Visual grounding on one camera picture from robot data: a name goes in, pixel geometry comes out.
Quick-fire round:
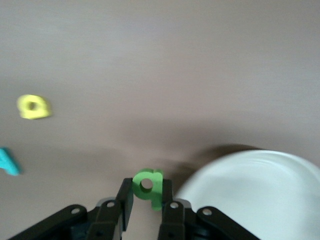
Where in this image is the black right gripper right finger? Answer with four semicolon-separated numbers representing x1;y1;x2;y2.
157;178;186;240

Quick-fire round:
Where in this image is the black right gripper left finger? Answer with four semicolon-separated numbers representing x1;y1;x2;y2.
86;177;135;240

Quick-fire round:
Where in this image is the brown table cover mat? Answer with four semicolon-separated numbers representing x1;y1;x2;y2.
0;0;320;240

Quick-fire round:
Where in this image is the teal foam letter y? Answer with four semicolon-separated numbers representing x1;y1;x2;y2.
0;147;22;176

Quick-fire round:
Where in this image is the beige brown plate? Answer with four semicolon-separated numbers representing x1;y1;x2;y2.
174;149;320;240

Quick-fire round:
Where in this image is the green foam letter b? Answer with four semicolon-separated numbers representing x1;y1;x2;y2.
131;168;165;212

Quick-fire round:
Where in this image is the yellow foam letter a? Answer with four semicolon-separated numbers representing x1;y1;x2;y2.
16;94;53;120

